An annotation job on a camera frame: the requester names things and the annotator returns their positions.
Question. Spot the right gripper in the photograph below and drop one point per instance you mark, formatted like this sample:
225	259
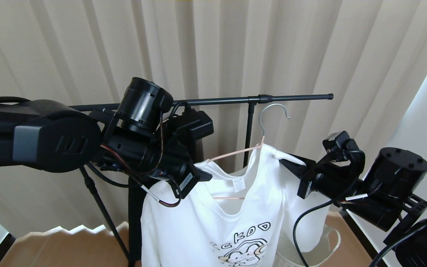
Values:
369	211

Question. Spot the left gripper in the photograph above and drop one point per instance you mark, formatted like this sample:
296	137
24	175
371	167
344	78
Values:
143	155

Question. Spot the black shorts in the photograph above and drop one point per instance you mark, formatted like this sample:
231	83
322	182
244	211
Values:
135	222

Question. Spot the white garment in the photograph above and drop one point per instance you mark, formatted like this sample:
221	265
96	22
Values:
198	222

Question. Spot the pink clothes hanger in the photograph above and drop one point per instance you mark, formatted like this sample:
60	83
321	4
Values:
235	151

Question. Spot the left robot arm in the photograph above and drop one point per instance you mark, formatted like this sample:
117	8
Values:
50	137

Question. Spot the white laundry basket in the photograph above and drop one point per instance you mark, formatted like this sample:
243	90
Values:
328	244

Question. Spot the black clothes rack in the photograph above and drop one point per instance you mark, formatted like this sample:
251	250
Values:
291	97

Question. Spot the white curtain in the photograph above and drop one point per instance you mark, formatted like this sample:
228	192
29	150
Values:
310	48

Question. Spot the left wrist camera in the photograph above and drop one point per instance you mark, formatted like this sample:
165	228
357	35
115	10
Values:
195	126

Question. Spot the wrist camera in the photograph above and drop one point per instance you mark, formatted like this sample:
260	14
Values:
195	126
343	148

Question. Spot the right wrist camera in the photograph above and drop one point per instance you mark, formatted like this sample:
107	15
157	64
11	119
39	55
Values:
343	148

